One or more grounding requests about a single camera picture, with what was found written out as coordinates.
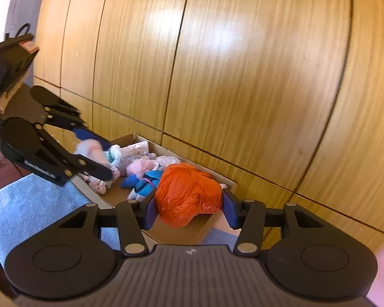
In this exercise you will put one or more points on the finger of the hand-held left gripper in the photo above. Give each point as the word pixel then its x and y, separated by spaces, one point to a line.
pixel 83 166
pixel 84 134

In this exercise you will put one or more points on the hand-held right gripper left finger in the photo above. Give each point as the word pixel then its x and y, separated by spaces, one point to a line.
pixel 150 212

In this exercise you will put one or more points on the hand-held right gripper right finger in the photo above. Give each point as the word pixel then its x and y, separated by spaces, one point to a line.
pixel 230 211

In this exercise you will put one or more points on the pale striped sock ball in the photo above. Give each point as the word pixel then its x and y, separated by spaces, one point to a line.
pixel 89 149

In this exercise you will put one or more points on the teal blue knit bundle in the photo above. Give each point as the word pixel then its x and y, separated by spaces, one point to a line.
pixel 148 182

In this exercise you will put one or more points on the white teal sock bundle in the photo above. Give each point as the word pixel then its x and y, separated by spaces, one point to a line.
pixel 115 155

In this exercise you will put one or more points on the shallow cardboard box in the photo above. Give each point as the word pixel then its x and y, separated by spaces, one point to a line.
pixel 179 233

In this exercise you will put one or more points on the bright blue sock ball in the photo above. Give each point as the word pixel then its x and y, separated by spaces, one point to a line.
pixel 128 181

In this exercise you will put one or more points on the orange plastic bag bundle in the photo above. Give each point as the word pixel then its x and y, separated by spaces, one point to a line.
pixel 185 195

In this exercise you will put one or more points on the pink fluffy bundle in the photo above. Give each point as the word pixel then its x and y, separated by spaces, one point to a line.
pixel 140 166

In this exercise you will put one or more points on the person's left hand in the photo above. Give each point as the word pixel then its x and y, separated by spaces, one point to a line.
pixel 4 102

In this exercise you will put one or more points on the grey door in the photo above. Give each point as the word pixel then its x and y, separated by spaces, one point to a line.
pixel 22 6

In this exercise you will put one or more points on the blue towel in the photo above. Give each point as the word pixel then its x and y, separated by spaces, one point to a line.
pixel 25 204

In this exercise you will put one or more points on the wooden wardrobe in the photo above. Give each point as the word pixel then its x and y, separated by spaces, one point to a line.
pixel 243 70

